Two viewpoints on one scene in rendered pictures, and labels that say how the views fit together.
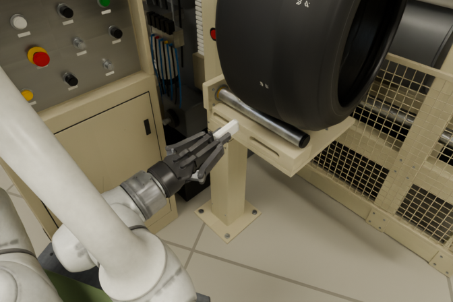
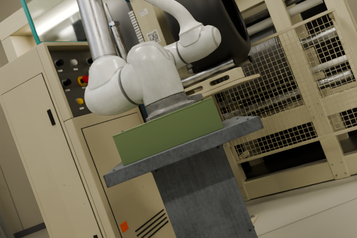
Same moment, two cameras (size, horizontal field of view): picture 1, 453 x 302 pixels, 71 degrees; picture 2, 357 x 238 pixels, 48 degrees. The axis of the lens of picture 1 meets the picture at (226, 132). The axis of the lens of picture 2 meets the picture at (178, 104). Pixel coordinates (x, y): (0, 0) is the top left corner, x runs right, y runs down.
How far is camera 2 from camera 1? 162 cm
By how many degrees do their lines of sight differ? 46
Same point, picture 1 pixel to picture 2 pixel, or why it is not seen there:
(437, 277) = not seen: outside the picture
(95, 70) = not seen: hidden behind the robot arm
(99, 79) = not seen: hidden behind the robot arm
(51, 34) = (85, 71)
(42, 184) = not seen: outside the picture
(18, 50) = (74, 76)
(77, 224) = (170, 0)
